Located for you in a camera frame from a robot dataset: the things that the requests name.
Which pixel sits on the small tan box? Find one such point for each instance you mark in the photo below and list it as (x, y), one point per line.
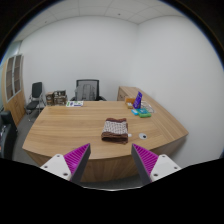
(129, 105)

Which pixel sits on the low wooden side cabinet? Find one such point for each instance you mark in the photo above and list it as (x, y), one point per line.
(125, 91)

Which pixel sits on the small white sticker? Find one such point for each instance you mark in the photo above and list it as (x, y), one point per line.
(129, 135)

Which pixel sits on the small blue pack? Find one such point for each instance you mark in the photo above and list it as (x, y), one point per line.
(134, 112)

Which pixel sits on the black leather sofa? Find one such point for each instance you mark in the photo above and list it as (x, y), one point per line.
(6, 136)

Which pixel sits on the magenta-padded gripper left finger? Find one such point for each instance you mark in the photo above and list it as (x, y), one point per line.
(59, 165)

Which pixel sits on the white green printed leaflet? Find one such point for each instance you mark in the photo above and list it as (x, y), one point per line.
(74, 104)

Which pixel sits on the purple standing sign card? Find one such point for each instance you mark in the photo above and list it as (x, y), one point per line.
(137, 100)

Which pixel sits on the black mesh office chair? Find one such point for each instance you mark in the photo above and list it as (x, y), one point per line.
(87, 90)

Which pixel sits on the wooden glass-door shelf cabinet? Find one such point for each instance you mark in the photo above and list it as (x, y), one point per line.
(15, 90)

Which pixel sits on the green flat box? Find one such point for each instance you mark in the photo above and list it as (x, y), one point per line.
(144, 114)

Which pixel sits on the brown white patterned towel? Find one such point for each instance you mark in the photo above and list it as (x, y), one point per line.
(115, 130)

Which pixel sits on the clear plastic bag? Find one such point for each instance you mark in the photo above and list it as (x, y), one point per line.
(149, 107)

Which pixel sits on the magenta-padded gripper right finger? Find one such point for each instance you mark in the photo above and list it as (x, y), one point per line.
(162, 165)

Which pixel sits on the orange box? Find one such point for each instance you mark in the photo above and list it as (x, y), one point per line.
(129, 99)

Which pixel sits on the black visitor chair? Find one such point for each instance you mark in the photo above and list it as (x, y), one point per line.
(36, 96)

